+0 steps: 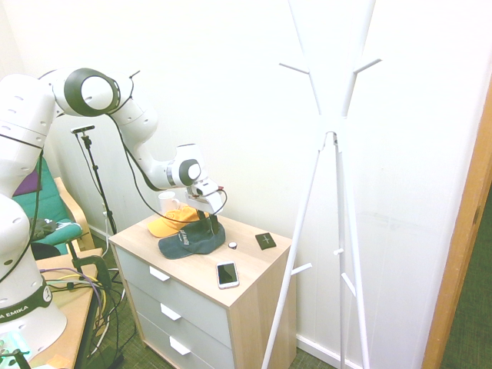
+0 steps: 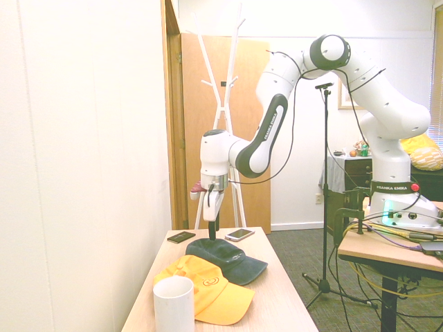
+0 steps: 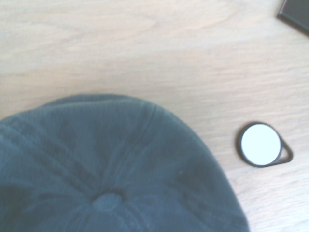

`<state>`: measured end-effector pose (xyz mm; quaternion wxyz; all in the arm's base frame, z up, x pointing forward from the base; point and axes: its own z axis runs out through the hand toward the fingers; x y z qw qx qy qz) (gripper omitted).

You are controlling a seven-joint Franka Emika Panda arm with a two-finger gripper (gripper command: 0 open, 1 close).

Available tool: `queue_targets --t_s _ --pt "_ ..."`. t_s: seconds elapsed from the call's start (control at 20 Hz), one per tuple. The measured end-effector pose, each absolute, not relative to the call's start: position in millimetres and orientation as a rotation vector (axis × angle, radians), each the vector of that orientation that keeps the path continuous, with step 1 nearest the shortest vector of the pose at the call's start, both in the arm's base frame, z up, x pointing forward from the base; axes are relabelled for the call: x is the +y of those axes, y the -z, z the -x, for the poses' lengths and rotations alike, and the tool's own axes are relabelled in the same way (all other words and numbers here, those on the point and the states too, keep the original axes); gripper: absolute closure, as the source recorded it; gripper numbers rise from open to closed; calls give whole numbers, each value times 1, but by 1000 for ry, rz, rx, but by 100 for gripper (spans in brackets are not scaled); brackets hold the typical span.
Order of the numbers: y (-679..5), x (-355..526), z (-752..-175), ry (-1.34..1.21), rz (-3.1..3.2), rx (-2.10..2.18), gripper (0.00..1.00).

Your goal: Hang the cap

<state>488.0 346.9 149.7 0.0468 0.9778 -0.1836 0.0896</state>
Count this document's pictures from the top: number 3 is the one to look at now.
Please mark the round white key tag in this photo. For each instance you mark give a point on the round white key tag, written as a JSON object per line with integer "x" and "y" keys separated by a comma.
{"x": 260, "y": 145}

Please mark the dark grey baseball cap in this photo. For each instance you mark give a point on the dark grey baseball cap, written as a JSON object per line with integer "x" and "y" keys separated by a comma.
{"x": 96, "y": 157}

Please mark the black card with lettering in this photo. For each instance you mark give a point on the black card with lettering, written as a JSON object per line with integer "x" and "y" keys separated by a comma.
{"x": 297, "y": 12}

